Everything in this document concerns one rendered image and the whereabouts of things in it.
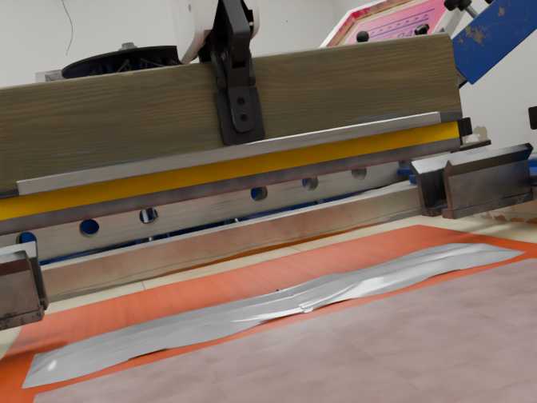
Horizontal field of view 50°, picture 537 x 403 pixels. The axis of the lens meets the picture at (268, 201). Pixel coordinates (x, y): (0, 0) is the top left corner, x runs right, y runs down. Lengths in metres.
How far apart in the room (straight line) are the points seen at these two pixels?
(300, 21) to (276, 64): 4.58
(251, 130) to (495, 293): 0.20
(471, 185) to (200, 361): 0.29
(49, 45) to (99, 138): 4.30
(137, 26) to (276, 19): 1.12
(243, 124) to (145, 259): 0.25
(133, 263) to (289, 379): 0.36
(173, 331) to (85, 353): 0.06
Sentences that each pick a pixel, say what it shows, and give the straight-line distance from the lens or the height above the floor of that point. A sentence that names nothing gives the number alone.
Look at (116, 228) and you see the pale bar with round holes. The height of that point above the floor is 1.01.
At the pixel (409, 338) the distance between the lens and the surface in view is 0.32.
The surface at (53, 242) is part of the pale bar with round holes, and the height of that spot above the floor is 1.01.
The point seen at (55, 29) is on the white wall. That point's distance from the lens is 4.74.
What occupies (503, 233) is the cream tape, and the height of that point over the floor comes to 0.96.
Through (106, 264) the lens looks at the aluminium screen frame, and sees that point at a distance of 0.62.
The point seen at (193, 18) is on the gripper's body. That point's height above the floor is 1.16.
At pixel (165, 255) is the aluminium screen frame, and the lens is 0.63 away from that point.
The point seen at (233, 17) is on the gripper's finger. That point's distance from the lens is 0.40.
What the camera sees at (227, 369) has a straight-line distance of 0.32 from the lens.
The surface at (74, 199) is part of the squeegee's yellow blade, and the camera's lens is 0.44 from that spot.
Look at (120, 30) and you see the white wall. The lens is 4.74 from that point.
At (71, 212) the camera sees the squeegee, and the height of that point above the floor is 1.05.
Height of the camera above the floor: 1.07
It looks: 5 degrees down
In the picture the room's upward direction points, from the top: 11 degrees counter-clockwise
